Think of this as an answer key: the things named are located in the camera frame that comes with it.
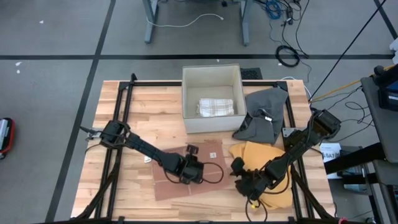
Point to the beige fabric storage box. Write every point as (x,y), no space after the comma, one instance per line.
(213,77)

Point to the pink striped towel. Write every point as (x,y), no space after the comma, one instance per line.
(211,146)

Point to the white crumpled sheet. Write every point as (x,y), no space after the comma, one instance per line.
(394,49)

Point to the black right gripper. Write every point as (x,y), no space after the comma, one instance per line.
(252,185)

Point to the red round knob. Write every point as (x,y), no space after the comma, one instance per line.
(342,221)

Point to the black perforated floor plate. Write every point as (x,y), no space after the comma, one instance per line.
(253,74)

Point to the black electronics case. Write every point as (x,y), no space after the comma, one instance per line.
(388,99)

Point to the small white towel tag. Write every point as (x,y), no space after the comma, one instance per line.
(213,155)

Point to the grey desk leg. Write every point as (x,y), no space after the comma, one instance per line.
(245,28)
(150,28)

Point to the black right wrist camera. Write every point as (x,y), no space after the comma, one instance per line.
(237,165)

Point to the mustard yellow towel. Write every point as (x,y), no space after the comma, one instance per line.
(258,152)

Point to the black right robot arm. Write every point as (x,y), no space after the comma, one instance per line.
(295,152)

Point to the white plaid kitchen towel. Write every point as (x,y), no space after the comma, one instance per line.
(216,107)

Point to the red and black bag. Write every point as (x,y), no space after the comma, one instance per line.
(6,137)

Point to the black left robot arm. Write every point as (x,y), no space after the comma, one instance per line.
(143,147)

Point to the white printed paper box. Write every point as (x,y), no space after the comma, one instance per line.
(329,154)

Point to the black side desk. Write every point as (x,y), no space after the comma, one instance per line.
(382,130)

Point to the long thin black pole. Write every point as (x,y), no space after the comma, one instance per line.
(361,31)

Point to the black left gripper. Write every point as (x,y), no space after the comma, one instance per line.
(189,169)

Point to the dark grey towel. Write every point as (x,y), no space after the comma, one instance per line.
(264,102)

